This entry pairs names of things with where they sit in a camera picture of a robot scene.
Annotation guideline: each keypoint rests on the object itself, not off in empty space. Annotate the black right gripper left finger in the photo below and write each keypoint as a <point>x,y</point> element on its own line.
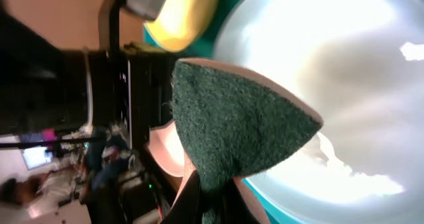
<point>187,208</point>

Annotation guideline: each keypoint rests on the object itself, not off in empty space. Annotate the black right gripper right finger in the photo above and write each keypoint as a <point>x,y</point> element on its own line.
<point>239,205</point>

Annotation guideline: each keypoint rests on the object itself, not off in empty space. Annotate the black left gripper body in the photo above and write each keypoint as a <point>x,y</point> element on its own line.
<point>44,87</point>

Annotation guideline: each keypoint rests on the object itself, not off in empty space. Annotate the pink white plate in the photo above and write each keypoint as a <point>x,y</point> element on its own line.
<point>166,149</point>

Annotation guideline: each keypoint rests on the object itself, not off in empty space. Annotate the green scrubbing sponge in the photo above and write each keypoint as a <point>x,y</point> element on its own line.
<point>233,123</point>

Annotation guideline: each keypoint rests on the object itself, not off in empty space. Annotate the light blue plate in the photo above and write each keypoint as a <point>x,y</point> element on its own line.
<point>359,64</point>

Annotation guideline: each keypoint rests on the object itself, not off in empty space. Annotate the teal serving tray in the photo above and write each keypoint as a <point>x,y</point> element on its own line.
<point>203,46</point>

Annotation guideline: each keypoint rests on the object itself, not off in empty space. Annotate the yellow plate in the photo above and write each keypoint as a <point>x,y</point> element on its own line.
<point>180,22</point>

